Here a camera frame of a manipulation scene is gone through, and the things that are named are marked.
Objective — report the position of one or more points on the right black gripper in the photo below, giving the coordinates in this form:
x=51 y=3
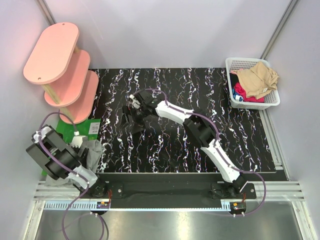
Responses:
x=126 y=111

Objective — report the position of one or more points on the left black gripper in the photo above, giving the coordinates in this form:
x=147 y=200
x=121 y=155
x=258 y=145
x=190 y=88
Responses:
x=84 y=155

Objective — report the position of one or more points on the grey t-shirt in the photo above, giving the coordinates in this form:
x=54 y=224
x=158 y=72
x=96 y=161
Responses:
x=93 y=158

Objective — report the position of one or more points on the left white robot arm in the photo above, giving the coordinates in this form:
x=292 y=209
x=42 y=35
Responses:
x=64 y=163

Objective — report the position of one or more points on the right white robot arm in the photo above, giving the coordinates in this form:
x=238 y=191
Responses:
x=200 y=130

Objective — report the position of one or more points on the green plastic board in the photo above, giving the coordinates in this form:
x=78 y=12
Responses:
x=89 y=128

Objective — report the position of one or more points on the black marble pattern mat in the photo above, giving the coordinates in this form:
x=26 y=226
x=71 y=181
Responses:
x=163 y=146

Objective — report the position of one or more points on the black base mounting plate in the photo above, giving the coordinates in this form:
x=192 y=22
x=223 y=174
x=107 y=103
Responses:
x=170 y=184

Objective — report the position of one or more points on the pink three-tier shelf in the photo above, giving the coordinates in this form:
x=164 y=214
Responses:
x=62 y=70

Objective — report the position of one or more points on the blue garment in basket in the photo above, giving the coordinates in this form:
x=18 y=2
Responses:
x=237 y=96

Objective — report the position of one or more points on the white plastic laundry basket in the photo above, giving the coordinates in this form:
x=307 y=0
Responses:
x=236 y=63

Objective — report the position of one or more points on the beige t-shirt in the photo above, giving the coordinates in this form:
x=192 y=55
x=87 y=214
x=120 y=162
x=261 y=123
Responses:
x=257 y=81

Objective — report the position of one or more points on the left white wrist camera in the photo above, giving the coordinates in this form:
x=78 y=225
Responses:
x=78 y=140

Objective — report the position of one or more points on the aluminium frame rail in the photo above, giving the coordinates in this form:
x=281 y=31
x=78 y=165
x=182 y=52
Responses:
x=188 y=196

